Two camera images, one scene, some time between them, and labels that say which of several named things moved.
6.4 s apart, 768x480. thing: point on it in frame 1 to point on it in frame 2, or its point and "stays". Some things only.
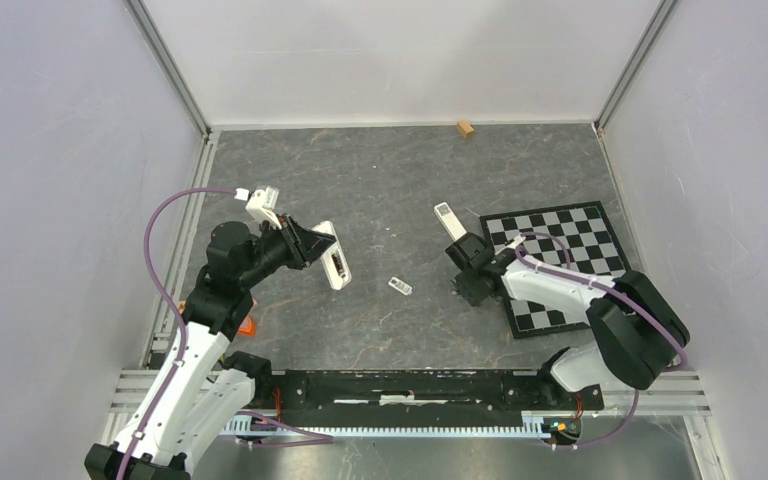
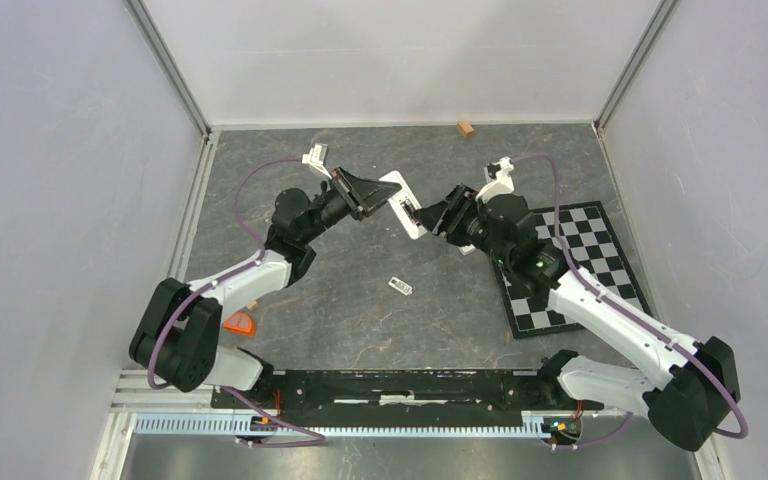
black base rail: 417,393 stays
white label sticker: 400,286 stays
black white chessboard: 577,239 stays
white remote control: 333,260 to 405,204
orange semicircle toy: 248,328 stays
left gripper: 303,245 to 360,196
